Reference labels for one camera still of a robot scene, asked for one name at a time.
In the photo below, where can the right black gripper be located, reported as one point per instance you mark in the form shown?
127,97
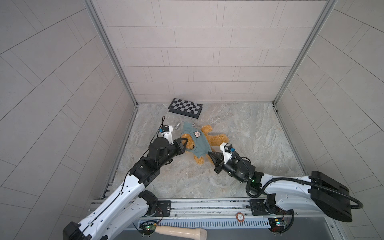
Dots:
218,159

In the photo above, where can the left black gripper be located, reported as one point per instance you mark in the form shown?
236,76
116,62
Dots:
178,148

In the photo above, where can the grey-green teddy sweater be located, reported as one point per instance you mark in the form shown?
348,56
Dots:
197,141

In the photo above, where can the tan teddy bear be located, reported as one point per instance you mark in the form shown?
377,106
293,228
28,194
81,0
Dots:
214,141

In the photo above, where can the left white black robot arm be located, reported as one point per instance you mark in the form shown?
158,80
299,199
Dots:
131,200

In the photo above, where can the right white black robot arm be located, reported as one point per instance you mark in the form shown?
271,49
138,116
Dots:
317,192

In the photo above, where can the folded black white chessboard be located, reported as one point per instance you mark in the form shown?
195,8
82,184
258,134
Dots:
185,108

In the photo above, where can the round red white sticker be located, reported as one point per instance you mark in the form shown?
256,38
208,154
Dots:
240,217

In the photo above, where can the right green circuit board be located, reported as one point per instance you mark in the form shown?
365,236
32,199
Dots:
277,224

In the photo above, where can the green circuit board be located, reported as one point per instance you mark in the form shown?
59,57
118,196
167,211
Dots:
148,227
277,224

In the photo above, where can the left green circuit board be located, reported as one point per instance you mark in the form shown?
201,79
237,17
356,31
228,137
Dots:
148,227

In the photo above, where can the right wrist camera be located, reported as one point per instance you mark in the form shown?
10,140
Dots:
227,150

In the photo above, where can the aluminium mounting rail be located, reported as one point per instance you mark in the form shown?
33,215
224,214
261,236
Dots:
214,213

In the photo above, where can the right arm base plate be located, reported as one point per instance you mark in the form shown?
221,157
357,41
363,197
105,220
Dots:
262,208

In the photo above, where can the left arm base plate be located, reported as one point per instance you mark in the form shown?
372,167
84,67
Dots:
163,208

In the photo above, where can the beige wooden handle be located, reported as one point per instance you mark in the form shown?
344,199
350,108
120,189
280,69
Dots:
194,234

